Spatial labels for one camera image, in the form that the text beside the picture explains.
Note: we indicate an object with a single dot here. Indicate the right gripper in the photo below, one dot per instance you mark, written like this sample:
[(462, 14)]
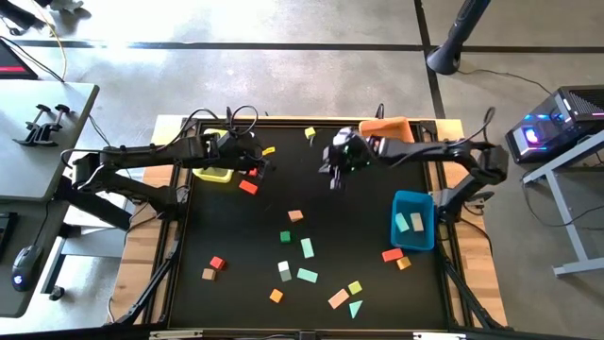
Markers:
[(349, 153)]

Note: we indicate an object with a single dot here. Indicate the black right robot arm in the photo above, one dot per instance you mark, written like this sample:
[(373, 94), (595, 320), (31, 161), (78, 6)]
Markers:
[(424, 150)]

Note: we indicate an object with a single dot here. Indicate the yellow plastic bin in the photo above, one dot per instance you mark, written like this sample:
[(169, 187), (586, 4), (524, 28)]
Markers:
[(214, 175)]

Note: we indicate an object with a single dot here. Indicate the tan wooden block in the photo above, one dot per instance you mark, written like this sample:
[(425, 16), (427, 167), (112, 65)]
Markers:
[(296, 215)]

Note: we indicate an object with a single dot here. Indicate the grey table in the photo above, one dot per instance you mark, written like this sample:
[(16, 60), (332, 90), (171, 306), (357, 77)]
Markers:
[(28, 165)]

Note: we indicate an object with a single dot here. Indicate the salmon long block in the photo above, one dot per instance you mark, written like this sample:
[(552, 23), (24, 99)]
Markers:
[(339, 299)]

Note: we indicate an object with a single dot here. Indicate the light grey desk frame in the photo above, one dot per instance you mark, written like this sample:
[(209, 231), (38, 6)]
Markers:
[(585, 262)]

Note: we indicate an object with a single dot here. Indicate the orange cube block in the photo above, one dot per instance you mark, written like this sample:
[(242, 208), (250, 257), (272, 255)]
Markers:
[(276, 296)]

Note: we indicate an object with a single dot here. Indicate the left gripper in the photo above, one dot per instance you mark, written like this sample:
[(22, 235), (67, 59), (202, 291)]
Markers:
[(238, 151)]

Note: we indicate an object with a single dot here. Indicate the white and green block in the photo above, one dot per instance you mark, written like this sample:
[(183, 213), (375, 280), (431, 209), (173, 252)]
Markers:
[(284, 271)]

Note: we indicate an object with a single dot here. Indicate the black desk foot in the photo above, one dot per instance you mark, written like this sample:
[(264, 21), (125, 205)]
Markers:
[(94, 203)]

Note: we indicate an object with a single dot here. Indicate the silver aluminium rail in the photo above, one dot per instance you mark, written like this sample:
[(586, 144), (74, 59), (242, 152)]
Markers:
[(439, 336), (174, 334)]

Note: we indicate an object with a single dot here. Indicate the black table clamp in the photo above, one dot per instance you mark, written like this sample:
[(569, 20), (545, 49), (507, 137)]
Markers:
[(52, 126), (33, 126)]

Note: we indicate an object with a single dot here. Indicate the tan long block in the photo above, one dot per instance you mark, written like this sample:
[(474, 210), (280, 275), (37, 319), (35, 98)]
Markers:
[(416, 222)]

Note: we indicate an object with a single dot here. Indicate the black computer mouse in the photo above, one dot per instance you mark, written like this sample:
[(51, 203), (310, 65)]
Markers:
[(26, 264)]

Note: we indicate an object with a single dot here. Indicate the mint long block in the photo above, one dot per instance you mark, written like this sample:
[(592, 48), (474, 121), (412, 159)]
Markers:
[(401, 222), (307, 248), (307, 275)]

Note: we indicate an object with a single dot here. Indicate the blue plastic bin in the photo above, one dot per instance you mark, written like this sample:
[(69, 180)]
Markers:
[(424, 203)]

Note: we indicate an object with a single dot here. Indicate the dark grey desk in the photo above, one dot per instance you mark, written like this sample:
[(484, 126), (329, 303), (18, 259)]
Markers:
[(47, 226)]

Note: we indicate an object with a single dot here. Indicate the green cube block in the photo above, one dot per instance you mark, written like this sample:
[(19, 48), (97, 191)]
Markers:
[(285, 236)]

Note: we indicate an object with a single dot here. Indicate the black laptop with red stripe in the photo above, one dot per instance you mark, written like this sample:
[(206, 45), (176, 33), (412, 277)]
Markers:
[(14, 61)]

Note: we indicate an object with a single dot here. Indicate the tan cube block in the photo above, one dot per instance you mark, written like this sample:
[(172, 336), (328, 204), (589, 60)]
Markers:
[(209, 274)]

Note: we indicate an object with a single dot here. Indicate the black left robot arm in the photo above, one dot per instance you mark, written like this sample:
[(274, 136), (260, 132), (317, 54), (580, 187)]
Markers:
[(141, 153)]

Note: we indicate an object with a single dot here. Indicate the yellow-green cube block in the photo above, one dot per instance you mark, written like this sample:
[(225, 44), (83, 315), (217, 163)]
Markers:
[(355, 287)]

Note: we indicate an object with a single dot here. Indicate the mint triangle block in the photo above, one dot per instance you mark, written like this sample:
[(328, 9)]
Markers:
[(354, 309)]

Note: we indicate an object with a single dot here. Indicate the grey desk base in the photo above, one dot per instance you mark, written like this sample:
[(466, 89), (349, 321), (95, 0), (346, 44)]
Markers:
[(94, 243)]

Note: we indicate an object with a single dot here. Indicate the yellow cube block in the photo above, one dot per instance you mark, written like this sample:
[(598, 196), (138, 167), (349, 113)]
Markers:
[(310, 132)]

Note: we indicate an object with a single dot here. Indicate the person's shoe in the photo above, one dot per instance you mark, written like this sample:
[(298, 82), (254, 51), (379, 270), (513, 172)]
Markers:
[(68, 5)]

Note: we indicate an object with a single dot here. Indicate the black floor stand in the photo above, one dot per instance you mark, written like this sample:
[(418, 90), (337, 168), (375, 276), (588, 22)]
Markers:
[(446, 59)]

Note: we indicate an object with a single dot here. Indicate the computer tower with lights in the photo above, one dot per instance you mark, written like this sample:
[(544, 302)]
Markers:
[(557, 118)]

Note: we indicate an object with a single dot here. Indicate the black keyboard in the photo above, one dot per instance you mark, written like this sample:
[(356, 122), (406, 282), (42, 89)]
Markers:
[(5, 236)]

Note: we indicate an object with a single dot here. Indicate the red cube block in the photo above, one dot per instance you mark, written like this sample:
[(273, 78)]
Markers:
[(217, 262)]

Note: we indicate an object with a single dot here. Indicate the orange-yellow block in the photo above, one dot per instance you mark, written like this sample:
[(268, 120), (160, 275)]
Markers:
[(403, 263)]

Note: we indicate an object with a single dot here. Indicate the orange plastic bin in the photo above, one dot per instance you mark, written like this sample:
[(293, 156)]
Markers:
[(387, 127)]

